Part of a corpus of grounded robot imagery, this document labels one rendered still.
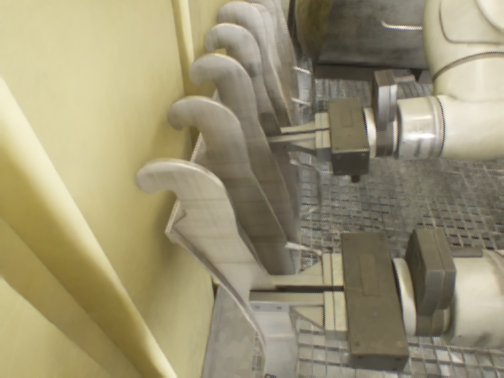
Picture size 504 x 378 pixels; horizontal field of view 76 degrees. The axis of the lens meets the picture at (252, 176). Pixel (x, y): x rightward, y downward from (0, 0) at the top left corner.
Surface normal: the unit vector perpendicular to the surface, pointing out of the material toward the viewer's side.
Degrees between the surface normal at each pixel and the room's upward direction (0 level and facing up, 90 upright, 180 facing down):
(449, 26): 73
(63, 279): 90
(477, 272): 13
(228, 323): 0
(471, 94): 31
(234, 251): 90
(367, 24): 90
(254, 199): 90
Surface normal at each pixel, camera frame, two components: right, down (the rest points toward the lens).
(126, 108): 0.99, 0.10
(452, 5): -0.93, -0.11
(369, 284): -0.20, -0.69
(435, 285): -0.18, 0.40
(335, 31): -0.05, 0.72
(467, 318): -0.22, 0.04
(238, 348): 0.03, -0.69
